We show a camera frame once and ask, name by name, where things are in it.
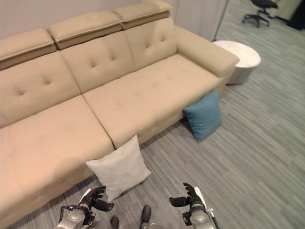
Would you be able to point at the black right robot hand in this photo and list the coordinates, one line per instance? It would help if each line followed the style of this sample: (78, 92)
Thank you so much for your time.
(190, 198)

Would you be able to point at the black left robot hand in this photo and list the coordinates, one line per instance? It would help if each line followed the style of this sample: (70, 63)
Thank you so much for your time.
(95, 200)

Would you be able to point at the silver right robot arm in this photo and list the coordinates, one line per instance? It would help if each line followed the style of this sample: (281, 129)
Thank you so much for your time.
(199, 218)

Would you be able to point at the beige fabric sofa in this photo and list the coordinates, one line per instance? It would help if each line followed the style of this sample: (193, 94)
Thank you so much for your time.
(104, 95)

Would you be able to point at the dark robot left foot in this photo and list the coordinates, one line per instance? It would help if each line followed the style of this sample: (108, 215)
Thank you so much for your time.
(114, 222)

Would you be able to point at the dark robot foot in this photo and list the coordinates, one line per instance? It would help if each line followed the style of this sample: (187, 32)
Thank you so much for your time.
(145, 214)
(114, 222)

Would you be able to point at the white square cushion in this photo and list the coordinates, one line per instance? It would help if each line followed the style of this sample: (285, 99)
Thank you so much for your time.
(120, 167)

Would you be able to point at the dark robot right foot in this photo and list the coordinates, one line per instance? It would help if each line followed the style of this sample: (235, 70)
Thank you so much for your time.
(145, 214)

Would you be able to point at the silver robot torso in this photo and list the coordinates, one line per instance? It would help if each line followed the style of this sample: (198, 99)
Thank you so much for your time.
(150, 226)

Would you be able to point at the blue square cushion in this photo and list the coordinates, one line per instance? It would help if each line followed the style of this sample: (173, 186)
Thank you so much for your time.
(203, 117)

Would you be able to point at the white round side table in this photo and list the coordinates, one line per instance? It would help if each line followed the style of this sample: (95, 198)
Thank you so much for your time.
(240, 62)

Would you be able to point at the white partition panel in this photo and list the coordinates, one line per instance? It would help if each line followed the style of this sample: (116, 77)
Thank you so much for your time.
(200, 16)

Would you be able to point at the black office chair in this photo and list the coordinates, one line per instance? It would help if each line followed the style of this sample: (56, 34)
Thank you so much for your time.
(261, 10)

